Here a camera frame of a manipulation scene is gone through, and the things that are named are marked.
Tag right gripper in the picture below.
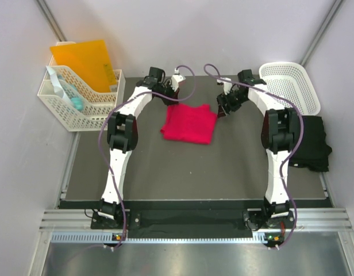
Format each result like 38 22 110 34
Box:
216 89 249 119

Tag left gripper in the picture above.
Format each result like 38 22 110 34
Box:
155 80 179 106

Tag red t shirt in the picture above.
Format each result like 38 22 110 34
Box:
160 103 217 145

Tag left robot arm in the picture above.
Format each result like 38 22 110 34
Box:
97 67 185 228

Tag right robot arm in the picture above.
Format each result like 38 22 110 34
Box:
217 70 303 228

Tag white plastic basket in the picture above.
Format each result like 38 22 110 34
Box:
259 62 321 116

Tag orange plastic folder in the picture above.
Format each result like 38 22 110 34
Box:
50 40 117 93

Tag white file organizer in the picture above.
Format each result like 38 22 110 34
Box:
36 41 126 132

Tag teal object in organizer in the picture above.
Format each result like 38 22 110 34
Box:
57 75 83 112

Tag black folded t shirt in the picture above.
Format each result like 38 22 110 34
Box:
289 116 332 173

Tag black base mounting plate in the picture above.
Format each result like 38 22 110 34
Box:
91 209 294 235

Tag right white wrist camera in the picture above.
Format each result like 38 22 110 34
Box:
217 77 233 95

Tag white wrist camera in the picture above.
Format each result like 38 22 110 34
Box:
217 77 233 95
171 68 186 92

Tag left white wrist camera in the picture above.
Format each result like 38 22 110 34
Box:
171 68 186 92

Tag aluminium frame rail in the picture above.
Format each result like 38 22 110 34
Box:
40 208 352 232

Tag grey slotted cable duct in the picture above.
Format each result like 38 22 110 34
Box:
50 230 273 244

